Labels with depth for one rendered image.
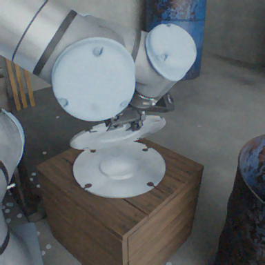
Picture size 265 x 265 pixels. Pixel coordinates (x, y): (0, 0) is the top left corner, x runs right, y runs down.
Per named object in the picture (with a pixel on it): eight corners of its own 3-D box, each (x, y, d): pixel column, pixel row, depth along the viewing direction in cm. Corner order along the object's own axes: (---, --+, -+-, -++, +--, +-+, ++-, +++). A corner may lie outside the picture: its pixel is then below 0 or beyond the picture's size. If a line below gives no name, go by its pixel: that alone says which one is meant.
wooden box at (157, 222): (191, 234, 103) (204, 165, 86) (125, 303, 79) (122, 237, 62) (119, 190, 127) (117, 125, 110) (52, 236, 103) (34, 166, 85)
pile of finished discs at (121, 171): (183, 164, 87) (183, 162, 86) (119, 214, 68) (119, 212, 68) (119, 134, 104) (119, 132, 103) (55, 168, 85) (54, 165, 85)
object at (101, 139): (179, 125, 87) (178, 123, 88) (138, 111, 62) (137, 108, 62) (106, 150, 100) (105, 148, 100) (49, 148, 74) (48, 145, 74)
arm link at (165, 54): (148, 10, 36) (201, 30, 38) (125, 52, 46) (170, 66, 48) (141, 55, 34) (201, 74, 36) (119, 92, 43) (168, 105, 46)
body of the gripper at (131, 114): (96, 101, 60) (108, 75, 49) (132, 95, 63) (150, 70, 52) (105, 134, 58) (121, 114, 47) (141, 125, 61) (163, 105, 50)
